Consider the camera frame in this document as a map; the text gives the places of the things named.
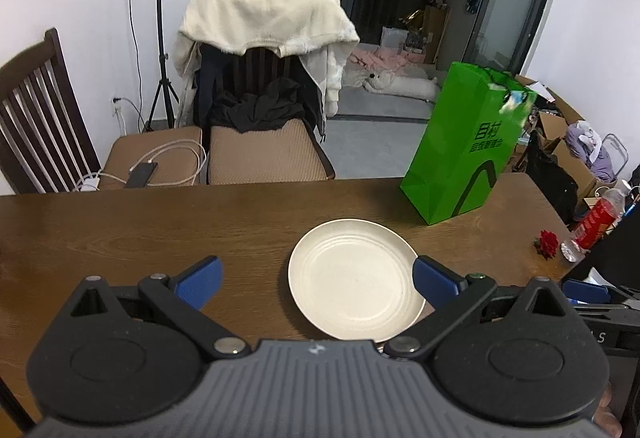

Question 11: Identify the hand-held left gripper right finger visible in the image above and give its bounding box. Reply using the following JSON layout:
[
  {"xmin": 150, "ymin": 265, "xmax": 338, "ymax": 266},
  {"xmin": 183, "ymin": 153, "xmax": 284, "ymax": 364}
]
[{"xmin": 382, "ymin": 255, "xmax": 573, "ymax": 361}]

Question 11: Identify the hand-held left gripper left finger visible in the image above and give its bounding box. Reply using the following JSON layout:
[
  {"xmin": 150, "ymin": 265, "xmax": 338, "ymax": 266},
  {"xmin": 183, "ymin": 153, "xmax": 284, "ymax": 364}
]
[{"xmin": 70, "ymin": 255, "xmax": 251, "ymax": 361}]

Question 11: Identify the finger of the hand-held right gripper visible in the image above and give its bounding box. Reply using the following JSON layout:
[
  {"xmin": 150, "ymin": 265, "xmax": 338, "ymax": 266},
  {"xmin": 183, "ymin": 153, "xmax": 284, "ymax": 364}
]
[{"xmin": 561, "ymin": 279, "xmax": 640, "ymax": 316}]

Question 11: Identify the beige plate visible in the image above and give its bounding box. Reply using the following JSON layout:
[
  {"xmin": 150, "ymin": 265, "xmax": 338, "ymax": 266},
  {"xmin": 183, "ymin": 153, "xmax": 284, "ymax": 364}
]
[{"xmin": 287, "ymin": 218, "xmax": 427, "ymax": 341}]

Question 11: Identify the person's right hand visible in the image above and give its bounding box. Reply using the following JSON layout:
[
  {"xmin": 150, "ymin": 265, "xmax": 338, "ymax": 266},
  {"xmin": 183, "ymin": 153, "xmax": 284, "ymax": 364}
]
[{"xmin": 597, "ymin": 388, "xmax": 624, "ymax": 438}]

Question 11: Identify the black paper bag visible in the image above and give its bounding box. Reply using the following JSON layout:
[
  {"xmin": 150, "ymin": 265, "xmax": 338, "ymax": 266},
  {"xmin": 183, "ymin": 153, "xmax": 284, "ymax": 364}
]
[{"xmin": 562, "ymin": 213, "xmax": 640, "ymax": 291}]

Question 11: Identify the small red rose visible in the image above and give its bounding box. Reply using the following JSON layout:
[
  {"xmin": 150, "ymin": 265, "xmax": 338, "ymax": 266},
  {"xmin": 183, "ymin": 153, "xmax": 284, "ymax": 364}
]
[{"xmin": 533, "ymin": 231, "xmax": 559, "ymax": 260}]

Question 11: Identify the red label plastic bottle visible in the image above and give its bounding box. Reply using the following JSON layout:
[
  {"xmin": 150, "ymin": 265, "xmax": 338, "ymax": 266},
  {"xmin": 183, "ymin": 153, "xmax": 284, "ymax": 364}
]
[{"xmin": 560, "ymin": 188, "xmax": 628, "ymax": 264}]

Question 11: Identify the black cloth bag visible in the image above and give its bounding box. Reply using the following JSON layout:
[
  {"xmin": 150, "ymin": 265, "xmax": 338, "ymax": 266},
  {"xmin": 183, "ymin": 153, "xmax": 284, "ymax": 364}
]
[{"xmin": 525, "ymin": 131, "xmax": 581, "ymax": 224}]

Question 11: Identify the black phone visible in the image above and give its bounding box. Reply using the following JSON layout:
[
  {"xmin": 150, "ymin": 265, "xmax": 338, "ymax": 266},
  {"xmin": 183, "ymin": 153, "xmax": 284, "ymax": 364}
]
[{"xmin": 124, "ymin": 161, "xmax": 159, "ymax": 189}]

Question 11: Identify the green paper bag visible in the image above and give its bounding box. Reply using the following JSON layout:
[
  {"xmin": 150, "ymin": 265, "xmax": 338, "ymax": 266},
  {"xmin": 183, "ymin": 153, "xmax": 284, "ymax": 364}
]
[{"xmin": 399, "ymin": 61, "xmax": 538, "ymax": 225}]

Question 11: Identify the dark wooden chair with garments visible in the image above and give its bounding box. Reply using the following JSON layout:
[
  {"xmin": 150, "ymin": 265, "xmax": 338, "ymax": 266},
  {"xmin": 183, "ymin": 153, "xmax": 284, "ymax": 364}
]
[{"xmin": 192, "ymin": 43, "xmax": 337, "ymax": 184}]

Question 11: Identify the dark wooden slatted chair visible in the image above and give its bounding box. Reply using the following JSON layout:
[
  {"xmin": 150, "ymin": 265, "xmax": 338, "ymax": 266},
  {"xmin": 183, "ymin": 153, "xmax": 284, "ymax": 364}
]
[{"xmin": 0, "ymin": 27, "xmax": 203, "ymax": 195}]

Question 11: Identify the open cardboard box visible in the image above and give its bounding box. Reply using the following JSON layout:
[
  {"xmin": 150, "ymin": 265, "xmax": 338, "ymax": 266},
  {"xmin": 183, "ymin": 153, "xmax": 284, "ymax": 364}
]
[{"xmin": 515, "ymin": 76, "xmax": 601, "ymax": 199}]

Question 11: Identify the black garment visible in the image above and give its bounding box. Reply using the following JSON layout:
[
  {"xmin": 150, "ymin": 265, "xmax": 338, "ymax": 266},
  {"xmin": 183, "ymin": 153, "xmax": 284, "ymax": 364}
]
[{"xmin": 192, "ymin": 43, "xmax": 328, "ymax": 139}]

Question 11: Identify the white plush toy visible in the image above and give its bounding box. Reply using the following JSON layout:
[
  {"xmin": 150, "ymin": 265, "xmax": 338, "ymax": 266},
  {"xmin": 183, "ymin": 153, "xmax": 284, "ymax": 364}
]
[{"xmin": 342, "ymin": 68, "xmax": 441, "ymax": 100}]

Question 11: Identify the pink clothes pile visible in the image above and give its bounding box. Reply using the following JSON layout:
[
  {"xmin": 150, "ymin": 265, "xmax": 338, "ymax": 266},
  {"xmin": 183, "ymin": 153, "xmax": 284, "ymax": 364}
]
[{"xmin": 350, "ymin": 46, "xmax": 431, "ymax": 72}]

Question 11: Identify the tall brown carton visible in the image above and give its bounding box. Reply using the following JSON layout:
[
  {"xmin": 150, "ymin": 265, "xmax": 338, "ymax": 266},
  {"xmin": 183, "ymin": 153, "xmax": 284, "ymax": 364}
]
[{"xmin": 422, "ymin": 6, "xmax": 451, "ymax": 64}]

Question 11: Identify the chair with white sweater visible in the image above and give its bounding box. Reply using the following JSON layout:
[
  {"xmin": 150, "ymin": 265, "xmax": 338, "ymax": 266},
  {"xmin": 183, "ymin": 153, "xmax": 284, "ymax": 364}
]
[{"xmin": 172, "ymin": 0, "xmax": 361, "ymax": 129}]

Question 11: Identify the white charger with cable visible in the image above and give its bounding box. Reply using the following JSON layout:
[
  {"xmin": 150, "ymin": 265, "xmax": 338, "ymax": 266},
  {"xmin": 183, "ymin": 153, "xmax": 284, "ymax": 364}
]
[{"xmin": 75, "ymin": 141, "xmax": 208, "ymax": 192}]

